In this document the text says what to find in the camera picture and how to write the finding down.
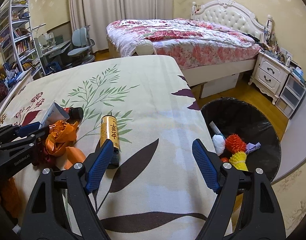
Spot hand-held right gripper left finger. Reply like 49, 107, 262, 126
20, 139, 115, 240

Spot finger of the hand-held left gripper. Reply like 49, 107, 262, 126
0, 122, 42, 143
0, 127, 51, 159

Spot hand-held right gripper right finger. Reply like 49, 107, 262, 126
192, 139, 287, 240

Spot white paper ball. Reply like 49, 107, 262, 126
212, 134, 227, 155

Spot orange paper pack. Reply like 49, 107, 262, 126
64, 146, 86, 170

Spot white blue tube box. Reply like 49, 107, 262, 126
41, 101, 70, 128

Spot orange plastic bag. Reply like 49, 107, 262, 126
45, 120, 80, 157

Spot brown bottle with gold label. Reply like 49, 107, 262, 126
100, 115, 121, 169

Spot yellow foam fruit net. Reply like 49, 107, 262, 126
229, 151, 249, 172

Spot white blue slim box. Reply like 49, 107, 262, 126
209, 121, 224, 140

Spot red foam fruit net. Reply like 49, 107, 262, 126
225, 134, 247, 153

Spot small dark brown bottle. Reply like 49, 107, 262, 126
64, 107, 84, 120

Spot lilac disposable glove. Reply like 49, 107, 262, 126
245, 142, 262, 155

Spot round bin with black bag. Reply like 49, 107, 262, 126
200, 97, 281, 194

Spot blue plastic basket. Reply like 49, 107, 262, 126
44, 61, 62, 75

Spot floral tablecloth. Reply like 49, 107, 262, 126
0, 55, 233, 240

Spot white storage boxes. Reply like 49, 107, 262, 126
200, 73, 239, 98

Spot grey study desk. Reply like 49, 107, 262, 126
34, 34, 71, 75

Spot white bookshelf with books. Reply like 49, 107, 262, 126
0, 0, 42, 80

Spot grey blue desk chair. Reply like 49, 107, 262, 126
67, 25, 96, 63

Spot white nightstand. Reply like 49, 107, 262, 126
248, 51, 292, 105

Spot translucent plastic drawer unit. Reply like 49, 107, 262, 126
276, 74, 306, 119

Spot pink floral blanket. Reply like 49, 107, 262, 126
107, 18, 264, 67

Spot group of small toiletry bottles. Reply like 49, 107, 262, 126
264, 15, 299, 67

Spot beige curtains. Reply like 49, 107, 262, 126
68, 0, 174, 53

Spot white bed with tufted headboard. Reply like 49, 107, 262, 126
106, 0, 267, 85

